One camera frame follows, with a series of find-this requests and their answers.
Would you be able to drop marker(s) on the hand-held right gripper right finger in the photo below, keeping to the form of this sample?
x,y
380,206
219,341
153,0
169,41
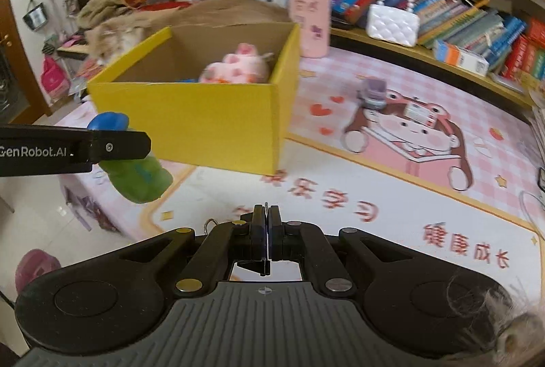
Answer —
x,y
276,231

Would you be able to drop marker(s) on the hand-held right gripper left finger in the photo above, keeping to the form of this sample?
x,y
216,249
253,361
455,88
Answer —
x,y
257,231

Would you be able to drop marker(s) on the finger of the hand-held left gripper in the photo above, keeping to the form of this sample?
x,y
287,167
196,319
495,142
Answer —
x,y
123,145

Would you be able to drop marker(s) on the green toy figure blue cap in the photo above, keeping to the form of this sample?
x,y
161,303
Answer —
x,y
140,179

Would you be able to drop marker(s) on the yellow cardboard box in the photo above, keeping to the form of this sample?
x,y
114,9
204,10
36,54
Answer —
x,y
204,120

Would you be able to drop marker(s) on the blue plastic packet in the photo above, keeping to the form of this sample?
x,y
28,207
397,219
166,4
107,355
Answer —
x,y
189,80

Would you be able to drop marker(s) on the pink plush toy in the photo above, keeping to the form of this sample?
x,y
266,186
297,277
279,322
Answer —
x,y
238,67

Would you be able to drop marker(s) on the pink backpack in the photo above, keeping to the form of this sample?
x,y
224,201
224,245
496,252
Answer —
x,y
53,79

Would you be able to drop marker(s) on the pink printed table mat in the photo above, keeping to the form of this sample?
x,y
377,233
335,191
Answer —
x,y
383,188

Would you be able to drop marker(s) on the dark pink soft object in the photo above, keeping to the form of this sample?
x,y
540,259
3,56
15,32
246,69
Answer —
x,y
34,269

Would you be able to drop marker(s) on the grey hanging bag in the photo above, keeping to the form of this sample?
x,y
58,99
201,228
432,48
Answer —
x,y
34,16

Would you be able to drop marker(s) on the tan fluffy blanket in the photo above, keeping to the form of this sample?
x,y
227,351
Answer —
x,y
221,11

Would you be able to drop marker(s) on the grey toy truck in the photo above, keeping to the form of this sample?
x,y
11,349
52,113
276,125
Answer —
x,y
372,94

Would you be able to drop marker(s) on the small white printed box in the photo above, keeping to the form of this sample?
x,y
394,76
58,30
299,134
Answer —
x,y
419,114

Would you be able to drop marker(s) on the wooden bookshelf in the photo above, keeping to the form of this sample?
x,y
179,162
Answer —
x,y
353,38

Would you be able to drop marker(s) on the pink cylindrical container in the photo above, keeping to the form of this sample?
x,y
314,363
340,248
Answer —
x,y
308,22

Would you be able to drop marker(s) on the orange white medicine box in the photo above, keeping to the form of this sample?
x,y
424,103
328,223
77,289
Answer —
x,y
460,57

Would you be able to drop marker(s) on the grey fluffy fur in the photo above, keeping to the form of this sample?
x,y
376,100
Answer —
x,y
515,333

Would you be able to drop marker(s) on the row of leaning books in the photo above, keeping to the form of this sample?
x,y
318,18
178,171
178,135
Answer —
x,y
451,13

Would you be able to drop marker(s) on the red boxed book set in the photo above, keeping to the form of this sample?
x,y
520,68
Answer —
x,y
523,52

